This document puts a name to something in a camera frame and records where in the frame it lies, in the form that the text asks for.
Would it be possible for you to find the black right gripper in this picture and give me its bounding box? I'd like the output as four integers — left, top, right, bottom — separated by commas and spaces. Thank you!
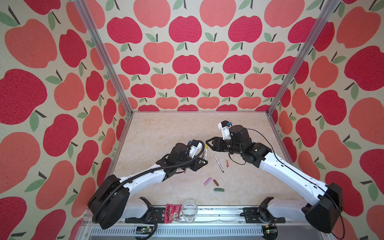
204, 135, 243, 158

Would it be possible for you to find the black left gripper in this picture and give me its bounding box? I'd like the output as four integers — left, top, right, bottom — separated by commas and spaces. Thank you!
175, 154, 208, 172

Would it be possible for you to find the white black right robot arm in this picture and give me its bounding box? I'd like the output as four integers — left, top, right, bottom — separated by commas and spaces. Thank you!
206, 121, 343, 234

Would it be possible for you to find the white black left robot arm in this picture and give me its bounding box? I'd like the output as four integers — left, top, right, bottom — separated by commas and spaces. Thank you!
88, 140, 208, 230

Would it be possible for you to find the white silver pen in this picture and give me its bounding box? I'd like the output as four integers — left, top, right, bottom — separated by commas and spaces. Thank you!
214, 154, 225, 173

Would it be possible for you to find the pink pen cap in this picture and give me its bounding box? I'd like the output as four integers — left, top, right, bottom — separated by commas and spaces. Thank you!
204, 178, 213, 186

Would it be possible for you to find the clear glass bowl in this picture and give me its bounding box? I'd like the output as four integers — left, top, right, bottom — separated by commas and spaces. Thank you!
182, 200, 199, 223

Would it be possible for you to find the pink snack packet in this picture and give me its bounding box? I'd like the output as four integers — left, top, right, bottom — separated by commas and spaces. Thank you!
164, 204, 182, 224

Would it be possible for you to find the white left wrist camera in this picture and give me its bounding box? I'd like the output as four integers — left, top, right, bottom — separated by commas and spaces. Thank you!
187, 140, 204, 159

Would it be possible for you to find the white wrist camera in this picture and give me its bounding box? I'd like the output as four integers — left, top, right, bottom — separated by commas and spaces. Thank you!
187, 140, 204, 159
218, 121, 232, 140

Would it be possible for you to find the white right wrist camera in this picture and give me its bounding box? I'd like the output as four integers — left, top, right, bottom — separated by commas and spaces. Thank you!
218, 121, 232, 140

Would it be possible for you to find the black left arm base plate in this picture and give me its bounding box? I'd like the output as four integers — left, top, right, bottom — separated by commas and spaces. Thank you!
139, 207, 166, 224

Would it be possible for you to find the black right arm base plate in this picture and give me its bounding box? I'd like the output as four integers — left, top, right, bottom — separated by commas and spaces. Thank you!
240, 208, 286, 224

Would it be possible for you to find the aluminium right rear frame post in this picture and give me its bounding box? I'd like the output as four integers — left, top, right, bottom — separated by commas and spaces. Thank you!
267, 0, 341, 117

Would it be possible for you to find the aluminium frame post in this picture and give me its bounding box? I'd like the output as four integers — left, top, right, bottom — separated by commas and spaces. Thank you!
267, 0, 341, 117
74, 0, 133, 117

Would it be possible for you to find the aluminium left rear frame post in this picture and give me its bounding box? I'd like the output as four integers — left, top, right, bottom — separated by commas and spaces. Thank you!
74, 0, 133, 117

